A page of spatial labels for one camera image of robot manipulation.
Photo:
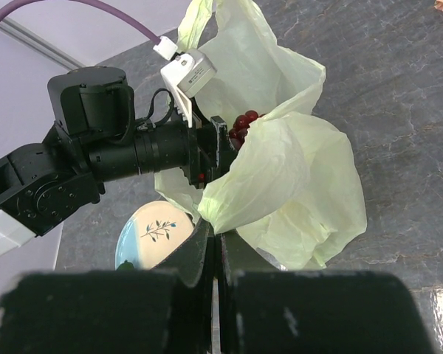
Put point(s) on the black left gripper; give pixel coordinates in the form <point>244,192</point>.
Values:
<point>203,153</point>

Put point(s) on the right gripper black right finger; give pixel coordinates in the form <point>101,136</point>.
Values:
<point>265,310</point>

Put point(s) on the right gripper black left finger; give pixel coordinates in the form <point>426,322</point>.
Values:
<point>164,310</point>

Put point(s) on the red grape bunch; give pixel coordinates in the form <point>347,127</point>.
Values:
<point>239,130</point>

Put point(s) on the dark green avocado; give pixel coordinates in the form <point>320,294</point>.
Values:
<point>126,266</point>

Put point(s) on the light green plastic bag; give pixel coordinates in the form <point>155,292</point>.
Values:
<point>293,190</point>

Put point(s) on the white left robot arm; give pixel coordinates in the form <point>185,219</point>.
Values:
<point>97,138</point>

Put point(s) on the cream and blue plate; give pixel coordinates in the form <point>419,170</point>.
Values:
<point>152,234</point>

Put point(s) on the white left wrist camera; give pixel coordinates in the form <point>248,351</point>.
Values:
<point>185,76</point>

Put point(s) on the left aluminium frame rail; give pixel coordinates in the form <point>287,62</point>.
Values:
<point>28,38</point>

